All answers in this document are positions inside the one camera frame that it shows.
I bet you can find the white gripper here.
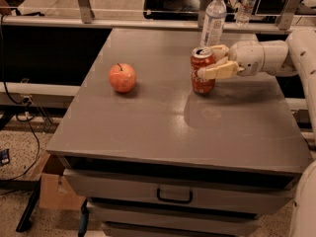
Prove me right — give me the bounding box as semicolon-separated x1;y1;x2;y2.
197;40;264;80

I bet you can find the red coke can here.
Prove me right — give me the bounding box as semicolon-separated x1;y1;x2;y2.
191;46;215;94

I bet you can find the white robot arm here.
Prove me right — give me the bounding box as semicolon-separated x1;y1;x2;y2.
197;30;316;237

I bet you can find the clear water bottle white cap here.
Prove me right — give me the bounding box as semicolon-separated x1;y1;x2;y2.
200;0;226;46

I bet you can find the clear water bottle background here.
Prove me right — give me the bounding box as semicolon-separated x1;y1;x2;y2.
235;0;256;27

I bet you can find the red apple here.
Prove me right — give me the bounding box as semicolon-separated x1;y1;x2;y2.
109;63;136;93

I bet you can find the grey drawer cabinet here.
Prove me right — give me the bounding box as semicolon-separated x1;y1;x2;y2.
47;30;314;237

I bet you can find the top grey drawer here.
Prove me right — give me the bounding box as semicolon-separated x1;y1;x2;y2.
64;169;292;214

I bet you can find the grey drawer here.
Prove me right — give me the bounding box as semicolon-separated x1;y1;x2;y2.
87;202;259;236
64;169;292;214

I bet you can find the cardboard box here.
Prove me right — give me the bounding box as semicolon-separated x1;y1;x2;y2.
39;152;87;211

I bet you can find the metal railing frame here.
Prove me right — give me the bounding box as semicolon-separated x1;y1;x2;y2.
0;0;316;32

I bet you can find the black drawer handle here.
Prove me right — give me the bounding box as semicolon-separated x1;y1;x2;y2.
156;188;194;204

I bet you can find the black cable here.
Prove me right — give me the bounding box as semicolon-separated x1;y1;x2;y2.
0;14;41;183

